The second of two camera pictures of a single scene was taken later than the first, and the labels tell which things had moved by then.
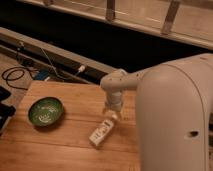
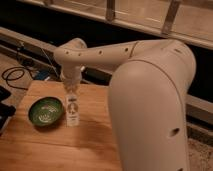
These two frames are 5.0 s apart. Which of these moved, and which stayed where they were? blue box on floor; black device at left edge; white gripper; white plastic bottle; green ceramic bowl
Moved: white gripper; white plastic bottle
Stayed: green ceramic bowl; black device at left edge; blue box on floor
